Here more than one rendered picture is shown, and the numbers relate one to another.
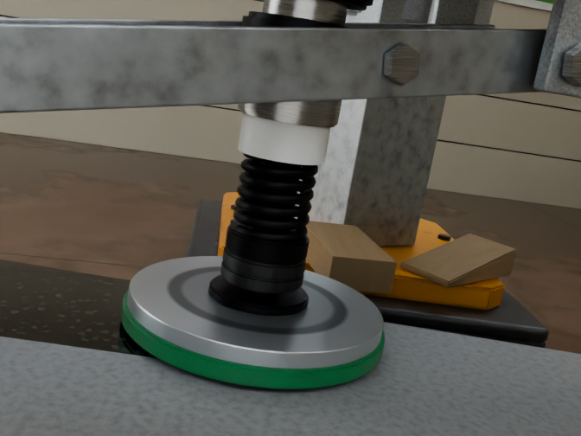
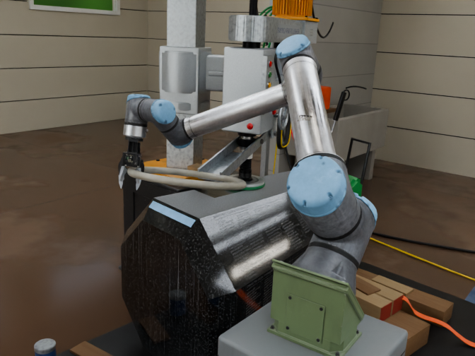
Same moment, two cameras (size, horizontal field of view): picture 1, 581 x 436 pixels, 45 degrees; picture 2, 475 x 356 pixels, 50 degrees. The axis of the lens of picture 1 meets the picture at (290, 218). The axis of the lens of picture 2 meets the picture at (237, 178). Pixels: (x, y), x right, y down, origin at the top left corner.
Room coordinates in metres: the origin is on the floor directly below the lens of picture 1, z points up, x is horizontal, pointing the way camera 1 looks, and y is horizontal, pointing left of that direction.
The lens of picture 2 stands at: (-1.41, 1.72, 1.65)
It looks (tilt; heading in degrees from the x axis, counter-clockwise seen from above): 16 degrees down; 320
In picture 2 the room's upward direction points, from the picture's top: 3 degrees clockwise
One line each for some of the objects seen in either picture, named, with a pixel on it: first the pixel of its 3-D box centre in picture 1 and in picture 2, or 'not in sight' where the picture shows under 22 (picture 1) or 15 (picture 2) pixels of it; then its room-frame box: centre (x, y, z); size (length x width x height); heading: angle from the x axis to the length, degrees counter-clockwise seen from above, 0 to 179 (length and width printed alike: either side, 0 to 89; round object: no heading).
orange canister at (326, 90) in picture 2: not in sight; (320, 97); (2.43, -2.68, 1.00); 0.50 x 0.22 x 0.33; 103
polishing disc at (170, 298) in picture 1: (257, 303); (244, 180); (0.56, 0.02, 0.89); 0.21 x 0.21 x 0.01
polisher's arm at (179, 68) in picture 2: not in sight; (216, 72); (1.20, -0.25, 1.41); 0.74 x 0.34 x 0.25; 44
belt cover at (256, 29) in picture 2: not in sight; (274, 33); (0.73, -0.29, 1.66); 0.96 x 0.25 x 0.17; 118
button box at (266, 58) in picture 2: not in sight; (266, 85); (0.43, 0.02, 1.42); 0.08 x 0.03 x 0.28; 118
